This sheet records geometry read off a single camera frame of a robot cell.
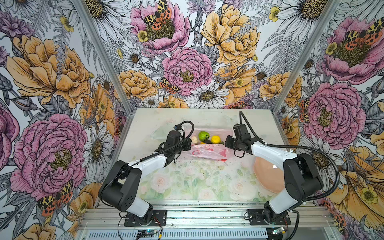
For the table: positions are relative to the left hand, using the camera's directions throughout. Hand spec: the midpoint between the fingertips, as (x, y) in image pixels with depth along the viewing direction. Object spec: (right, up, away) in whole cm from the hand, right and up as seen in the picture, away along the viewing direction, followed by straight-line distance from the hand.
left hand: (191, 144), depth 90 cm
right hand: (+21, -1, +2) cm, 21 cm away
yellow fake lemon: (+15, +2, +8) cm, 17 cm away
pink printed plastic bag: (+15, -3, -4) cm, 16 cm away
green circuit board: (-21, -39, -19) cm, 48 cm away
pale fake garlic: (+2, +2, +8) cm, 9 cm away
